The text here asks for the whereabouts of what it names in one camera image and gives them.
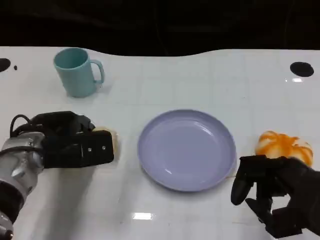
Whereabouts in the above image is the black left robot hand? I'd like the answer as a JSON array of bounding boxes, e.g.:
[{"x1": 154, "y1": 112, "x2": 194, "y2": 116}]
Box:
[{"x1": 31, "y1": 111, "x2": 116, "y2": 170}]

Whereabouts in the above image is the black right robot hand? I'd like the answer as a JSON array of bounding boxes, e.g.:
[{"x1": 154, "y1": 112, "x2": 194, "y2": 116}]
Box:
[{"x1": 230, "y1": 154, "x2": 320, "y2": 238}]

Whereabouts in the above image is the orange and white bread roll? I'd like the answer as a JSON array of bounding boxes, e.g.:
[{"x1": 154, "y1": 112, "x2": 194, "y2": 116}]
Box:
[{"x1": 254, "y1": 129, "x2": 314, "y2": 168}]

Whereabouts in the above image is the pale green mug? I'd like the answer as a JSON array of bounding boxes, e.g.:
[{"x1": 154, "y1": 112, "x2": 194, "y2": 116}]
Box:
[{"x1": 53, "y1": 47, "x2": 105, "y2": 98}]

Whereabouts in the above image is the lilac plate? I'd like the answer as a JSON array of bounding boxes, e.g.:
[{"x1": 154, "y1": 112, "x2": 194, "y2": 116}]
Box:
[{"x1": 137, "y1": 109, "x2": 237, "y2": 193}]

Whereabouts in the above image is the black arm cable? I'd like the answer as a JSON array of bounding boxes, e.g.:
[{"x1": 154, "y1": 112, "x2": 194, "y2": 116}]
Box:
[{"x1": 9, "y1": 114, "x2": 45, "y2": 138}]

